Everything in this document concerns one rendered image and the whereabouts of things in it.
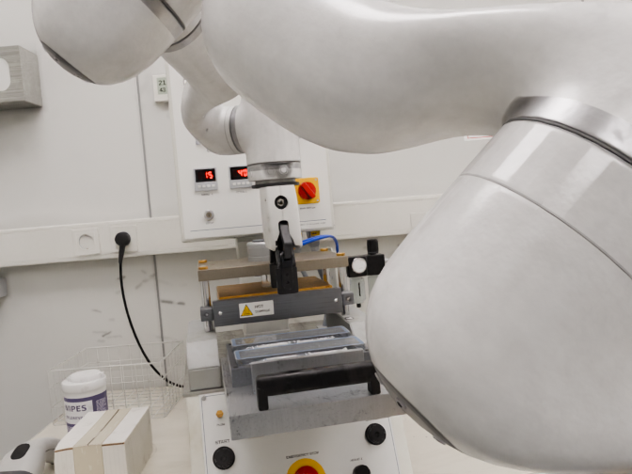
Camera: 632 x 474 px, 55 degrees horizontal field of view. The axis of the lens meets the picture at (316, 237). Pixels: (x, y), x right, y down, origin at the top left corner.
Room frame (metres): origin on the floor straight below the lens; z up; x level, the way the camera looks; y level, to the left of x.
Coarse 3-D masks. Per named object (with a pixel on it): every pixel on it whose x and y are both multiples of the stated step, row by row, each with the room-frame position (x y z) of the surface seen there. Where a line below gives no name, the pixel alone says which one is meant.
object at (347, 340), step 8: (288, 344) 0.88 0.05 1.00; (296, 344) 0.88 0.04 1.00; (304, 344) 0.87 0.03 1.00; (312, 344) 0.87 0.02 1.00; (320, 344) 0.86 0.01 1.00; (328, 344) 0.86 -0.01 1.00; (336, 344) 0.86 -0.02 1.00; (344, 344) 0.85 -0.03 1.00; (352, 344) 0.85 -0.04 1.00; (240, 352) 0.86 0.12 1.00; (248, 352) 0.85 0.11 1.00; (256, 352) 0.85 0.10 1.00; (264, 352) 0.85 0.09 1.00; (272, 352) 0.84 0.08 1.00; (280, 352) 0.84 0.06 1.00; (288, 352) 0.84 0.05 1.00
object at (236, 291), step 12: (264, 276) 1.14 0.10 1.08; (312, 276) 1.24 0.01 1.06; (216, 288) 1.20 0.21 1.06; (228, 288) 1.17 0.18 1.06; (240, 288) 1.15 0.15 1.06; (252, 288) 1.14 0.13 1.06; (264, 288) 1.13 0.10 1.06; (276, 288) 1.11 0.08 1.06; (300, 288) 1.08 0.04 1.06; (312, 288) 1.08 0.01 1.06; (324, 288) 1.09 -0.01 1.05
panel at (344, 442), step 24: (216, 408) 0.93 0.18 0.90; (216, 432) 0.91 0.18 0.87; (312, 432) 0.93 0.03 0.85; (336, 432) 0.93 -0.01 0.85; (360, 432) 0.94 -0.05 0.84; (240, 456) 0.90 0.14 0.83; (264, 456) 0.91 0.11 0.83; (288, 456) 0.91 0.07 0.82; (312, 456) 0.91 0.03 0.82; (336, 456) 0.92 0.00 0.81; (360, 456) 0.92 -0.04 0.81; (384, 456) 0.93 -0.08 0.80
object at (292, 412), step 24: (264, 360) 0.78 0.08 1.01; (288, 360) 0.77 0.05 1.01; (312, 360) 0.78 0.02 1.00; (336, 360) 0.79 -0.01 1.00; (360, 360) 0.79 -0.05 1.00; (360, 384) 0.77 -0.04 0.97; (240, 408) 0.71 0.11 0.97; (288, 408) 0.70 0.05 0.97; (312, 408) 0.71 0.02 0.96; (336, 408) 0.71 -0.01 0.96; (360, 408) 0.72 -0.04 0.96; (384, 408) 0.72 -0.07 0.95; (240, 432) 0.69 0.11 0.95; (264, 432) 0.70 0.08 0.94; (288, 432) 0.70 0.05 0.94
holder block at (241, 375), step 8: (232, 352) 0.90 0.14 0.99; (368, 352) 0.84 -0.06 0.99; (232, 360) 0.85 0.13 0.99; (232, 368) 0.81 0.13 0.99; (240, 368) 0.81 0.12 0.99; (248, 368) 0.81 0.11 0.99; (232, 376) 0.80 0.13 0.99; (240, 376) 0.80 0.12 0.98; (248, 376) 0.81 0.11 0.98; (232, 384) 0.80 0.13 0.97; (240, 384) 0.80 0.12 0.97; (248, 384) 0.81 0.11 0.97
